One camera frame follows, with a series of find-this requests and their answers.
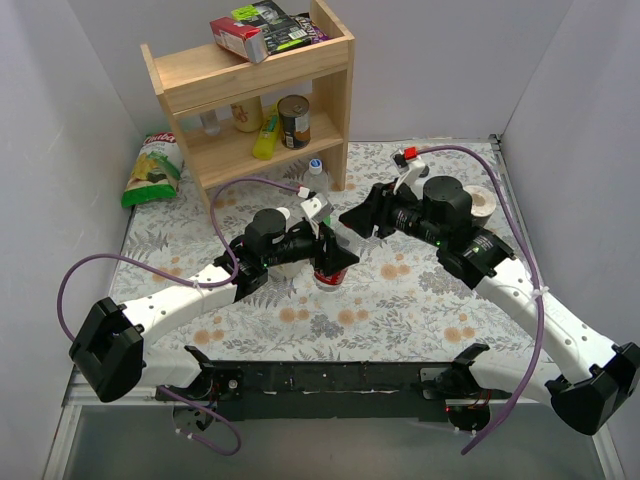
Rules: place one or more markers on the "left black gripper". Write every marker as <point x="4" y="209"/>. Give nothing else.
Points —
<point x="325" y="245"/>

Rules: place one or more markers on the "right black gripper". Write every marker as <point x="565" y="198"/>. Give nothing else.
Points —
<point x="380" y="210"/>

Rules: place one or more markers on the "clear bottle red label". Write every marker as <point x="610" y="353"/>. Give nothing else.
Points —
<point x="331" y="283"/>

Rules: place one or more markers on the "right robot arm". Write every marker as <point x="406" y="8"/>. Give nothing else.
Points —
<point x="589" y="377"/>

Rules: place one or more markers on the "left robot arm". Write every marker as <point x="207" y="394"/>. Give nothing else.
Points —
<point x="114" y="349"/>

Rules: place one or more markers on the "square clear bottle white cap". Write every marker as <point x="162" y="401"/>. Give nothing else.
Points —
<point x="287" y="271"/>

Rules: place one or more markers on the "clear bottle blue white cap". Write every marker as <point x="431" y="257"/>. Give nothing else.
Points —
<point x="316" y="178"/>

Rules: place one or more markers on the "yellow bottle on shelf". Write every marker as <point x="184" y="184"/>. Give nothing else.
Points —
<point x="264" y="147"/>

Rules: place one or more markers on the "small clear bottle on shelf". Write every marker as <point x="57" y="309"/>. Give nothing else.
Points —
<point x="210" y="123"/>

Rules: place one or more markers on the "floral table mat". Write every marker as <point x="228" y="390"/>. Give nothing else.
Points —
<point x="396" y="304"/>

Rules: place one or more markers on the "tin can on shelf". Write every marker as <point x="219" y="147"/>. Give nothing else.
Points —
<point x="294" y="115"/>

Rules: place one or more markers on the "green chips bag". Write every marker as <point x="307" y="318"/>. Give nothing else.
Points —
<point x="156" y="173"/>

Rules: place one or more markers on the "black green box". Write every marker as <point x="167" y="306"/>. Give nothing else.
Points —
<point x="281" y="32"/>

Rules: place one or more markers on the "purple snack packet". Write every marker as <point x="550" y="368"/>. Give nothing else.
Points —
<point x="312" y="30"/>

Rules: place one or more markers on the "red white carton box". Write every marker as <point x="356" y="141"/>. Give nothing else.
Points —
<point x="245" y="41"/>

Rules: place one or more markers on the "wooden two-tier shelf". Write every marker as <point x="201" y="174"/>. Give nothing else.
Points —
<point x="206" y="77"/>

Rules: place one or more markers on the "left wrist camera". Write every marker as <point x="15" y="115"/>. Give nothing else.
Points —
<point x="316" y="208"/>

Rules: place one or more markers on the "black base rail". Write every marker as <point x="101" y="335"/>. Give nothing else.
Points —
<point x="260" y="390"/>

